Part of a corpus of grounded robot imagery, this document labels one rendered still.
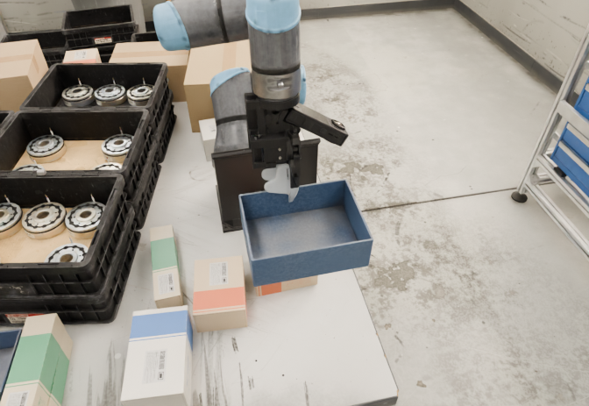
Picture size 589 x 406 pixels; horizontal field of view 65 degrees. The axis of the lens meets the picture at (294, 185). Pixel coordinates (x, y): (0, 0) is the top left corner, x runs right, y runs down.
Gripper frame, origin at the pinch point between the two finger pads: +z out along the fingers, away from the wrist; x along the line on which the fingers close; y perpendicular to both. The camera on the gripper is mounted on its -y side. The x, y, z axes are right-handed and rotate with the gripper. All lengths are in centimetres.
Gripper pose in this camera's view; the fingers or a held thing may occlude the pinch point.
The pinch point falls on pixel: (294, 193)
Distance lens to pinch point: 84.5
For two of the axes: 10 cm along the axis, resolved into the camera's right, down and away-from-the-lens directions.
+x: 1.8, 5.7, -8.0
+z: 0.2, 8.1, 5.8
